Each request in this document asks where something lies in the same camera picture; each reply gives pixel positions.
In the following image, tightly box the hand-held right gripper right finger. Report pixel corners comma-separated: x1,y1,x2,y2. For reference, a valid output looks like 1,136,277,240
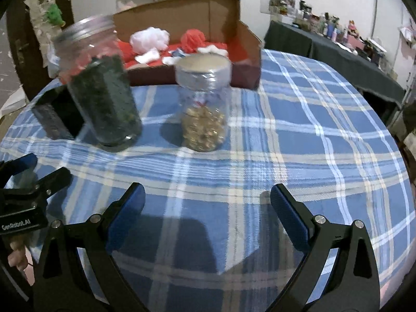
270,184,381,312

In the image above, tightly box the cardboard box with red inside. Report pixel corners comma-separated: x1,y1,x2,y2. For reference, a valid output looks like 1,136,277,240
112,0,263,90

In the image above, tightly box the cream paper door hanging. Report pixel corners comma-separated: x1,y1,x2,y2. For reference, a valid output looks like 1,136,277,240
24,0,66,40

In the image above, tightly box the small clear plastic jar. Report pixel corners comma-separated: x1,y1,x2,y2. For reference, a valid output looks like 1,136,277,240
174,54,232,152

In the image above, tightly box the person's left hand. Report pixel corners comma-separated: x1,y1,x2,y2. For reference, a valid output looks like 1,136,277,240
7,240,30,269

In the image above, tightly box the green plush toy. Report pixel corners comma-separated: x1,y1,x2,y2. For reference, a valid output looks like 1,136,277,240
45,3,64,27

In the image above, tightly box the large jar with metal lid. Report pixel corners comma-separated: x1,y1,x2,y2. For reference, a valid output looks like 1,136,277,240
53,14,144,152

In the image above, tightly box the coral mesh bath pouf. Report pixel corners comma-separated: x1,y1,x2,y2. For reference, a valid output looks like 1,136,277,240
181,28,207,53

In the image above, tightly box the white fluffy star scrunchie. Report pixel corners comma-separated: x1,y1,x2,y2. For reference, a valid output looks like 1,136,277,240
197,43,228,56

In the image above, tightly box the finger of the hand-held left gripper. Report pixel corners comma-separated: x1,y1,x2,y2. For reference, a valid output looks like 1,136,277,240
3,167,72,203
0,152,38,183

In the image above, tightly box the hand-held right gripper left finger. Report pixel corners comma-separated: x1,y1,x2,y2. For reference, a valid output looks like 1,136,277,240
32,183,149,312

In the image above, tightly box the dark brown door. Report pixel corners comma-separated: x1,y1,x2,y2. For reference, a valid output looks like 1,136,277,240
6,0,71,82

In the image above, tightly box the group of cosmetic bottles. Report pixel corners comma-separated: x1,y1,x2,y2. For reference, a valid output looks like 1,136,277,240
269,0,399,73

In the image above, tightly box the blue plaid tablecloth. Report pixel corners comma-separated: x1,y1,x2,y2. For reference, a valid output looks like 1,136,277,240
0,49,416,312

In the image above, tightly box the white mesh bath pouf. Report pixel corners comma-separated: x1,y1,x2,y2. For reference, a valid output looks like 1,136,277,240
129,27,170,53

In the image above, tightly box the table with dark cloth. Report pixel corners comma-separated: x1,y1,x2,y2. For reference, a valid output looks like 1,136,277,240
263,20,405,105

